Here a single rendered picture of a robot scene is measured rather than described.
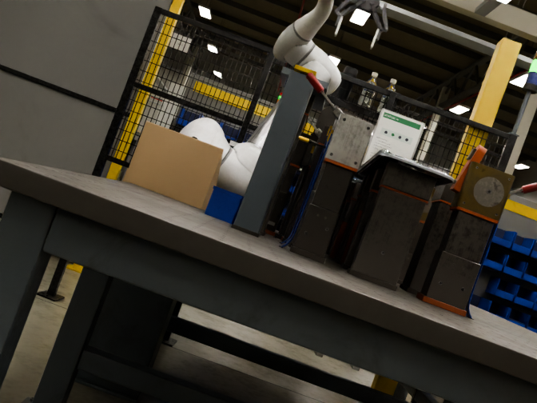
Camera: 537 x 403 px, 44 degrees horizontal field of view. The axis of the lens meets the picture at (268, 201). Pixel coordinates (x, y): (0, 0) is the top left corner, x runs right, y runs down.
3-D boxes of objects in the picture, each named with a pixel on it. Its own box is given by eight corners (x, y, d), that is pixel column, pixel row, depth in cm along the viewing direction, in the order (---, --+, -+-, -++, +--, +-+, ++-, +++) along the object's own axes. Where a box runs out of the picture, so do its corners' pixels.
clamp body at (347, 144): (323, 265, 160) (375, 125, 160) (277, 248, 160) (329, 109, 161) (322, 263, 167) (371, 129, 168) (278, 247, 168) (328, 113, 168)
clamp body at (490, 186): (476, 323, 157) (528, 181, 158) (421, 302, 158) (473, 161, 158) (467, 317, 166) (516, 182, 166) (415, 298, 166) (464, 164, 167)
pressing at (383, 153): (467, 185, 151) (470, 178, 151) (375, 151, 152) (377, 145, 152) (384, 203, 289) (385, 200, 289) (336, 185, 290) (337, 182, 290)
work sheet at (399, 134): (403, 182, 322) (425, 123, 323) (360, 166, 323) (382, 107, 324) (403, 182, 324) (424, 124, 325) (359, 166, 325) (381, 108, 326)
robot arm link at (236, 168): (198, 180, 259) (239, 215, 265) (212, 173, 245) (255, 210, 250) (301, 49, 287) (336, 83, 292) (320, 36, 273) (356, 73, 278)
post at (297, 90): (258, 237, 170) (317, 79, 171) (230, 227, 171) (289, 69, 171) (259, 237, 178) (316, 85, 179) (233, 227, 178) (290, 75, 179)
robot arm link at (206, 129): (160, 154, 248) (182, 124, 265) (196, 185, 253) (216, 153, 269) (183, 132, 238) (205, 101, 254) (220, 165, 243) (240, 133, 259)
